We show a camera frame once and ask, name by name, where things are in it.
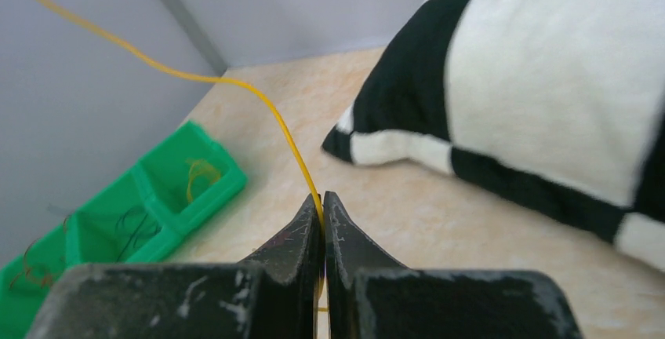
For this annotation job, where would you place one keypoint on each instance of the black white checkered pillow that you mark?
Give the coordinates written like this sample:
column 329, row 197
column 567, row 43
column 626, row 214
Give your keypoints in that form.
column 555, row 105

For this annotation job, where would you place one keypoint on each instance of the green compartment tray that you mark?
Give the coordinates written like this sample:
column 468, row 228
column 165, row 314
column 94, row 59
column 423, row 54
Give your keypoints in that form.
column 141, row 217

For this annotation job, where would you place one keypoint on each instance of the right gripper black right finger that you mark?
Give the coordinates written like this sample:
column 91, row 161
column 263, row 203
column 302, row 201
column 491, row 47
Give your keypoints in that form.
column 350, row 255

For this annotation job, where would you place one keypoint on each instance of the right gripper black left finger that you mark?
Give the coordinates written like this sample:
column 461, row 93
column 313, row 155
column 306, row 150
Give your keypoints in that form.
column 287, row 276

